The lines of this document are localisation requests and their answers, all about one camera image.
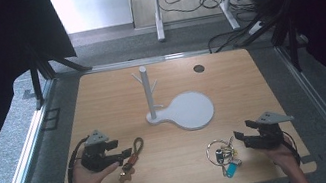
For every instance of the white power strip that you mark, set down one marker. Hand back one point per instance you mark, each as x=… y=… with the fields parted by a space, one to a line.
x=255 y=27

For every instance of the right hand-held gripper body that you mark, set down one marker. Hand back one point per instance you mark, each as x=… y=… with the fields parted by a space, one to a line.
x=269 y=137

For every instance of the black stand legs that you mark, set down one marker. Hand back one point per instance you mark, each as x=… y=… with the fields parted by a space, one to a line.
x=36 y=86
x=293 y=48

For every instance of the black floor bracket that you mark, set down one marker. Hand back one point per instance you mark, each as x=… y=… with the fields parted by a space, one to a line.
x=51 y=119

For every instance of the person's right hand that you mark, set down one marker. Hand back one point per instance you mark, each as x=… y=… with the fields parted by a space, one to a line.
x=284 y=158

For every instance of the white tree-shaped key stand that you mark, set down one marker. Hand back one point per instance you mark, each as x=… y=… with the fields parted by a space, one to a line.
x=191 y=110

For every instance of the dark round table grommet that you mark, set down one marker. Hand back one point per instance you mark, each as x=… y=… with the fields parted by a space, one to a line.
x=199 y=68

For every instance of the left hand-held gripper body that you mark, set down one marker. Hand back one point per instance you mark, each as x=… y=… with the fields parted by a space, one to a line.
x=95 y=159

